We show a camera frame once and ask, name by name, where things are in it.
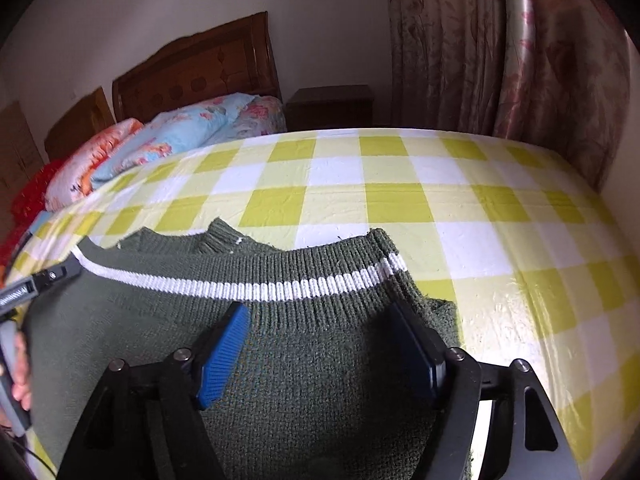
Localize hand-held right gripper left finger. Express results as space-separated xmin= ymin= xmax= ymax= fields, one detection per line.
xmin=57 ymin=301 xmax=251 ymax=480

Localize orange floral pillow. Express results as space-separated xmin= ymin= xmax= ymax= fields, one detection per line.
xmin=45 ymin=118 xmax=145 ymax=212

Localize yellow checked bed sheet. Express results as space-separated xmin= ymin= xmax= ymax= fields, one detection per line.
xmin=0 ymin=127 xmax=640 ymax=480

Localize dark wooden nightstand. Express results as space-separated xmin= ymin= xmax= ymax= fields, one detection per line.
xmin=286 ymin=85 xmax=375 ymax=132

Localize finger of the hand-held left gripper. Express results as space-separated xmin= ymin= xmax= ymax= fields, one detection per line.
xmin=0 ymin=255 xmax=82 ymax=312

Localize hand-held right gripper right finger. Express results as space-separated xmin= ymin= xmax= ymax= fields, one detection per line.
xmin=387 ymin=301 xmax=583 ymax=480

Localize wooden wardrobe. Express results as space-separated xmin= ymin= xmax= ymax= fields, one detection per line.
xmin=0 ymin=101 xmax=46 ymax=241

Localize pink floral curtain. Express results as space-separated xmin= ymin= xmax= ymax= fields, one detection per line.
xmin=382 ymin=0 xmax=632 ymax=193

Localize person's left hand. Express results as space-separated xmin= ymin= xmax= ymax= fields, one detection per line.
xmin=11 ymin=332 xmax=34 ymax=412

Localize large wooden headboard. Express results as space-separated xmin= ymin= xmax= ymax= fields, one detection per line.
xmin=112 ymin=11 xmax=282 ymax=123

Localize light blue floral quilt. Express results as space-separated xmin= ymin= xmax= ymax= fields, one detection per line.
xmin=91 ymin=92 xmax=287 ymax=183

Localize red patterned blanket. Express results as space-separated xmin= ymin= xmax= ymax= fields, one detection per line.
xmin=0 ymin=159 xmax=63 ymax=267

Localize green knit sweater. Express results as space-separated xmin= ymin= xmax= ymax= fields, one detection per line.
xmin=22 ymin=217 xmax=473 ymax=480

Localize small wooden headboard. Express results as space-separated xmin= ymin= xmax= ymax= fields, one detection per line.
xmin=44 ymin=86 xmax=117 ymax=161

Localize black cable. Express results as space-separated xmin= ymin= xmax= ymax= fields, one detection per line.
xmin=0 ymin=425 xmax=57 ymax=477

